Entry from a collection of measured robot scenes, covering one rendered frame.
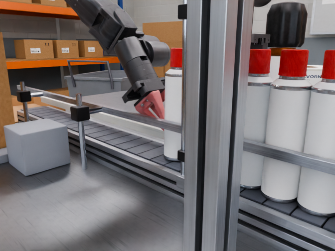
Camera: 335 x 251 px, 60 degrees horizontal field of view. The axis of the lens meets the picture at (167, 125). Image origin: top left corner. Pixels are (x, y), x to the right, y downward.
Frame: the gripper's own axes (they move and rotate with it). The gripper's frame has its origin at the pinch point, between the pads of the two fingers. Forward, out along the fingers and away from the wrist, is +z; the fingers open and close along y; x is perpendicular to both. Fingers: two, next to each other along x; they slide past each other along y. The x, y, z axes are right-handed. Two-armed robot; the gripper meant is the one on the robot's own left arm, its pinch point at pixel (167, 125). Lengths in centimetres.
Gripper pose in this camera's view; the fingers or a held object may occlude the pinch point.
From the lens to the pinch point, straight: 58.8
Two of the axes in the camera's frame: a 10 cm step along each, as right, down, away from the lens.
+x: -5.6, 4.3, 7.0
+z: 4.5, 8.8, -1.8
